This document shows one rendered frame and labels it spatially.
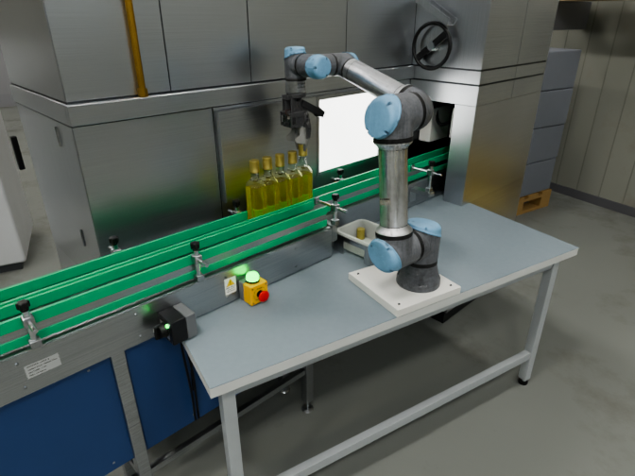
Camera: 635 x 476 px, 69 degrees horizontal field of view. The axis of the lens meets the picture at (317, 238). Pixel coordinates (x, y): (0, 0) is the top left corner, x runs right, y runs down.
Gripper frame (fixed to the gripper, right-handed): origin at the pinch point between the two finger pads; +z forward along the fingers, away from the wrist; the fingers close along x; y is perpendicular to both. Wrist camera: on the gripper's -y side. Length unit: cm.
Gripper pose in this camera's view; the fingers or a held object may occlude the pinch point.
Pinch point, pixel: (302, 146)
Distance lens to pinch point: 180.6
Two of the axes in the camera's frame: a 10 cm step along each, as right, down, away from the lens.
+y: -7.8, 2.9, -5.5
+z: 0.2, 9.0, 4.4
